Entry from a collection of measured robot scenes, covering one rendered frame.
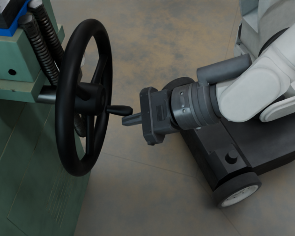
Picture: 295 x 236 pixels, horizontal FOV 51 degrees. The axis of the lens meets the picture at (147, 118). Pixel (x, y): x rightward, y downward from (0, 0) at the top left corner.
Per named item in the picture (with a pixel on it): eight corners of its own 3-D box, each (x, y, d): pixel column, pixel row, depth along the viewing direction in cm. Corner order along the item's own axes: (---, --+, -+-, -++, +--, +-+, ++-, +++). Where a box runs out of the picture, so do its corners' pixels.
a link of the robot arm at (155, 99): (161, 147, 69) (213, 138, 63) (138, 143, 61) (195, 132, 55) (156, 93, 72) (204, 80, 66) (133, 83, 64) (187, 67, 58)
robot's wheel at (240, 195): (201, 199, 123) (230, 195, 136) (207, 211, 120) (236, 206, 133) (236, 171, 112) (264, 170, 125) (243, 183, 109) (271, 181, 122)
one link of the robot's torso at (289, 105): (271, 80, 141) (282, 59, 130) (299, 113, 130) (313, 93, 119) (232, 93, 136) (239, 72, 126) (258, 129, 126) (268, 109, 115)
